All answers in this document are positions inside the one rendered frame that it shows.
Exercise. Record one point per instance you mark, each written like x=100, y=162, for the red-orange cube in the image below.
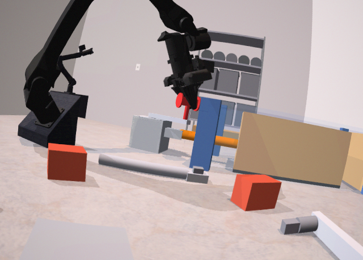
x=66, y=162
x=255, y=192

